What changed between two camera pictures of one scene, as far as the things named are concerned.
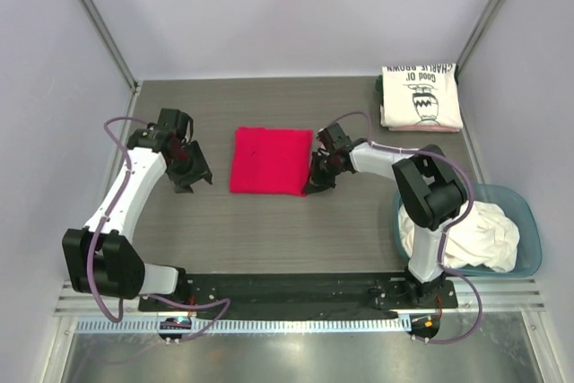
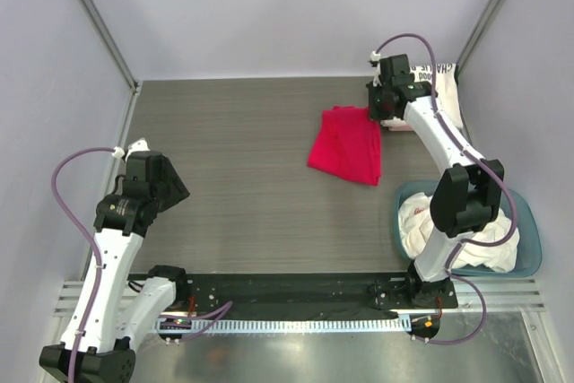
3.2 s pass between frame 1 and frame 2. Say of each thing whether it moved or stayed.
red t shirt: moved
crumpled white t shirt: stayed
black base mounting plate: stayed
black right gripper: moved
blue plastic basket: stayed
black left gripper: moved
